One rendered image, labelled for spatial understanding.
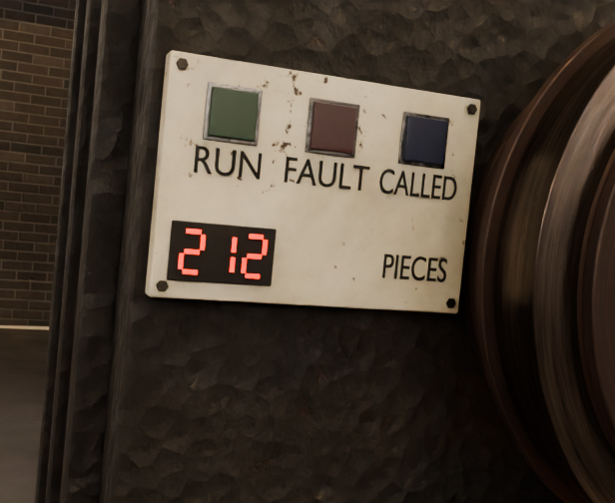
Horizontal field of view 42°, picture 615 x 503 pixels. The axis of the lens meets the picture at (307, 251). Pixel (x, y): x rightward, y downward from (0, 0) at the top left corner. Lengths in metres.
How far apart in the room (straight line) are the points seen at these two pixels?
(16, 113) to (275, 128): 5.99
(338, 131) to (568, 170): 0.18
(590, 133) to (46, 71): 6.15
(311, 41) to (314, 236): 0.15
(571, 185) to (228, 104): 0.25
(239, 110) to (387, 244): 0.16
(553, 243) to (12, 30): 6.22
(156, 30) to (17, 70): 5.99
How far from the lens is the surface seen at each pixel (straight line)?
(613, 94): 0.60
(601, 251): 0.58
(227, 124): 0.60
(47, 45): 6.64
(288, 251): 0.62
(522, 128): 0.64
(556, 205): 0.57
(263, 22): 0.65
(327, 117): 0.63
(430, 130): 0.67
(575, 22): 0.78
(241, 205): 0.61
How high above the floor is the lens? 1.14
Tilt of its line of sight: 3 degrees down
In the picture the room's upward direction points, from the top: 6 degrees clockwise
